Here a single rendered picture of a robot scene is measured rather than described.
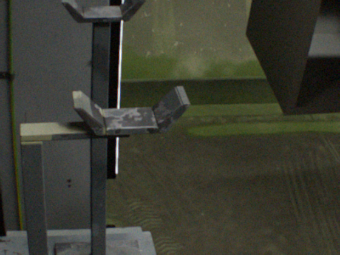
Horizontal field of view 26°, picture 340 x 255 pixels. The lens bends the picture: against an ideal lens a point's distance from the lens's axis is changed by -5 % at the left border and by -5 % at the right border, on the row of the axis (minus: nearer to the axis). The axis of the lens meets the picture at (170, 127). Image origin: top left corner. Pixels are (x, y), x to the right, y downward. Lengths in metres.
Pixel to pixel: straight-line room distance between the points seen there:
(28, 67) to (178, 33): 1.58
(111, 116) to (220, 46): 2.18
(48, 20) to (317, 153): 1.61
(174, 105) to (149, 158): 1.91
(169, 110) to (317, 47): 1.66
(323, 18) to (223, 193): 0.62
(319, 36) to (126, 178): 0.73
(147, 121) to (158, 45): 2.13
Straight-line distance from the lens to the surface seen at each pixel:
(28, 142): 0.52
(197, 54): 2.67
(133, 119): 0.52
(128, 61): 2.63
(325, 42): 2.19
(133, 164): 2.39
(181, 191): 2.28
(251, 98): 2.75
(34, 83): 1.14
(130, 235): 0.91
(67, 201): 1.26
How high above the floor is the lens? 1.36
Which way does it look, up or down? 30 degrees down
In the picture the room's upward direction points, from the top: 4 degrees clockwise
